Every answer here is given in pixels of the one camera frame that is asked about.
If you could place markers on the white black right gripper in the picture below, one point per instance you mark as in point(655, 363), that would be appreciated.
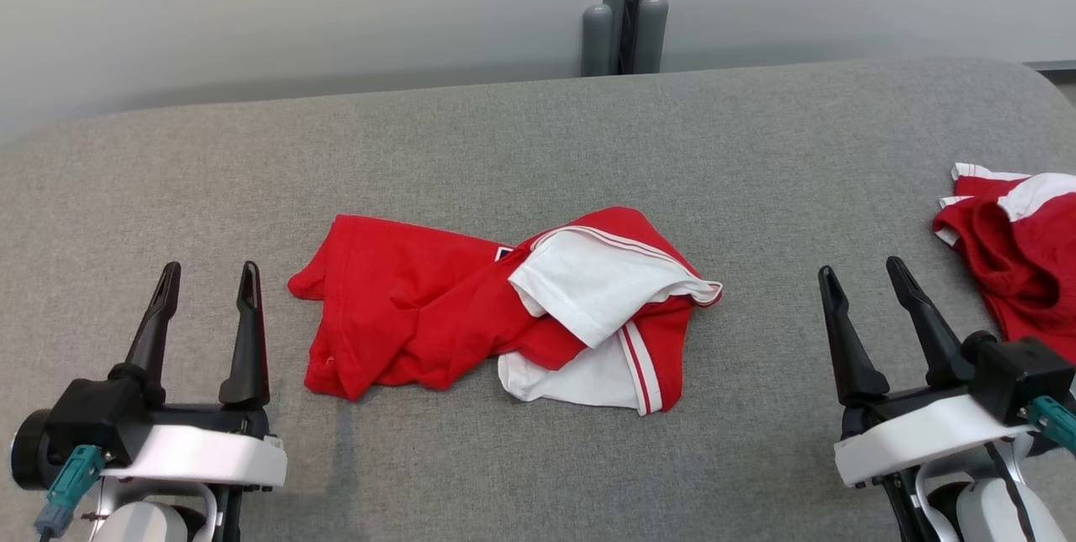
point(908, 441)

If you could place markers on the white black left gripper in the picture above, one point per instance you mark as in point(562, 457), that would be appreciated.
point(202, 458)

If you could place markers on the red shorts with white stripe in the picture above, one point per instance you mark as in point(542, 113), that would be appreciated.
point(1025, 281)

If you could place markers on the red white numbered jersey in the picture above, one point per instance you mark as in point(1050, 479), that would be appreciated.
point(420, 315)

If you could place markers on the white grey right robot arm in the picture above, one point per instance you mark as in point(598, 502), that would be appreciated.
point(1000, 517)

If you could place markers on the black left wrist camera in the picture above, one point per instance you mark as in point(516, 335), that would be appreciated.
point(92, 420)

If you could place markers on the dark grey partition rail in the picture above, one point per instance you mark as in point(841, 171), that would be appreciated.
point(1055, 68)

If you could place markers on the grey double partition post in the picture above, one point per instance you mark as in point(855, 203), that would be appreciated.
point(598, 42)

